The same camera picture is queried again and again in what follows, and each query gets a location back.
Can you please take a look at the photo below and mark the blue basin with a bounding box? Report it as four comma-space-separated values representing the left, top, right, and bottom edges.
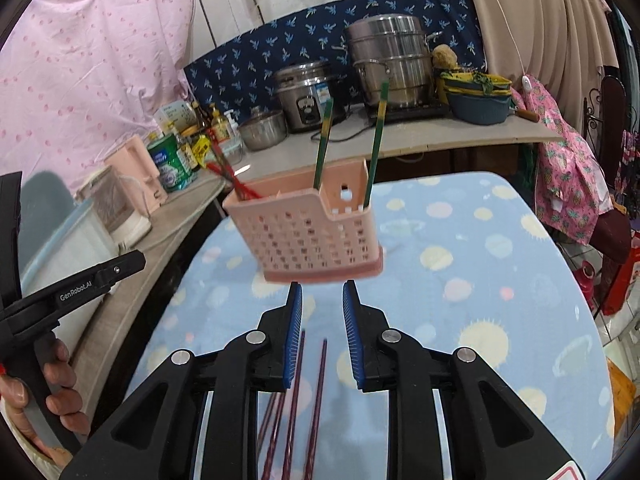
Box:
446, 87, 514, 126

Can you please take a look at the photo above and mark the stainless steamer pot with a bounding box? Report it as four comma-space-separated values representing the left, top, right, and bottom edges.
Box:
344, 15, 445, 111

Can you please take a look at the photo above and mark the steel rice cooker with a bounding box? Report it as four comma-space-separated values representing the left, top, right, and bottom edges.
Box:
274, 61, 347, 134

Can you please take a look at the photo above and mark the steel pot with lid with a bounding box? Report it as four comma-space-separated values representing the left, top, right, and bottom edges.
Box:
238, 109, 289, 152

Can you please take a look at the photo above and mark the blue dotted tablecloth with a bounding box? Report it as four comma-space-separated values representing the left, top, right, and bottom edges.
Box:
122, 170, 616, 480

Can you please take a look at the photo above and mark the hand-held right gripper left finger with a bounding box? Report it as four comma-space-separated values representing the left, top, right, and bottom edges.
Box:
82, 282, 306, 480

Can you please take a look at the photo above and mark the maroon chopstick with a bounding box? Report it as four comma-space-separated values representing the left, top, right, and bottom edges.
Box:
262, 392, 287, 462
280, 330, 307, 480
302, 339, 329, 480

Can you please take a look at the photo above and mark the navy printed cloth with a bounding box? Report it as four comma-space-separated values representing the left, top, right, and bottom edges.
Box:
182, 0, 488, 126

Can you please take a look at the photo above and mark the brown loofah sponge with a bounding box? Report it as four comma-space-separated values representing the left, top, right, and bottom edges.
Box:
432, 45, 460, 70

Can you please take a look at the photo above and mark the yellow packet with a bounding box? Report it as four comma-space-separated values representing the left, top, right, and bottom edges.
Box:
192, 135, 214, 169

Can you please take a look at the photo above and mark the person's left hand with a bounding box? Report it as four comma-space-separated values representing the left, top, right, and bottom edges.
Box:
0, 337, 92, 466

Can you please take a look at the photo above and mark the black induction cooker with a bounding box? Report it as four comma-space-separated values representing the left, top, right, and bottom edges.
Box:
364, 99, 454, 122

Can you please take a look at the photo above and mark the yellow oil bottle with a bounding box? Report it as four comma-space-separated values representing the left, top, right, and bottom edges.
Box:
210, 104, 231, 143

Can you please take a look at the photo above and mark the red chopstick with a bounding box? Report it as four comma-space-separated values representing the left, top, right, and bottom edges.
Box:
212, 141, 251, 196
204, 160, 258, 200

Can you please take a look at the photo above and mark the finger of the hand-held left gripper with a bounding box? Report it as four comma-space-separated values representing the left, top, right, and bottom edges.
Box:
92, 251, 147, 295

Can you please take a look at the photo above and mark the yellow colander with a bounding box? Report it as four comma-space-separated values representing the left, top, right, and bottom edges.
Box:
440, 72, 514, 97

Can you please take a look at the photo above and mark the white dish rack teal lid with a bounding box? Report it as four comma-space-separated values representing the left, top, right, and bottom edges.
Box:
20, 172, 119, 313

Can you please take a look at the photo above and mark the white carton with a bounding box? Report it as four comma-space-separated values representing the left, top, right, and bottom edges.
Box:
153, 101, 199, 134

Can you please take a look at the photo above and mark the white jug appliance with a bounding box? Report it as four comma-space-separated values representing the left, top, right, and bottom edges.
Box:
75, 166, 153, 249

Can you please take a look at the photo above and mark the white pump bottle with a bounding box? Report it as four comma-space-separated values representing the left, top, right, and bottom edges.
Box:
223, 110, 242, 144

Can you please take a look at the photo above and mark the pink dotted cloth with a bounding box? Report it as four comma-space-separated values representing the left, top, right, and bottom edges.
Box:
0, 0, 201, 196

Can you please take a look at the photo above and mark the pink pineapple garment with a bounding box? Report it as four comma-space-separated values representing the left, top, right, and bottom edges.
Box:
520, 75, 614, 247

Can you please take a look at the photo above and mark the pink kettle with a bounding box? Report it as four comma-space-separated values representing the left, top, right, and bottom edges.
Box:
105, 135, 169, 213

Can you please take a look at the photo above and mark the green can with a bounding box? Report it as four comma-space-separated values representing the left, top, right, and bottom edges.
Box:
147, 134, 194, 194

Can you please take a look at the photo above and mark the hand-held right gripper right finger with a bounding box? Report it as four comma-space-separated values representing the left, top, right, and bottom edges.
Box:
342, 281, 576, 480

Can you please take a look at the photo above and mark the pink perforated utensil basket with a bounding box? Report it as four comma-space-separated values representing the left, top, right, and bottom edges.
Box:
222, 159, 387, 284

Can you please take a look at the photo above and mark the black power cable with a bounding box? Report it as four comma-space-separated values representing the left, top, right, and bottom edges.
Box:
312, 126, 367, 144

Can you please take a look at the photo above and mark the glass food container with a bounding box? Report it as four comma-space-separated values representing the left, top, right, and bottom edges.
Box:
215, 140, 247, 164

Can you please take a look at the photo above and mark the white pull cord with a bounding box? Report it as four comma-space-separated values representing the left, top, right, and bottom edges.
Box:
477, 0, 534, 92

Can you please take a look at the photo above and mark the beige curtain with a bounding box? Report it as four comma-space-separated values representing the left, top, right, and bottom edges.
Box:
455, 0, 613, 92

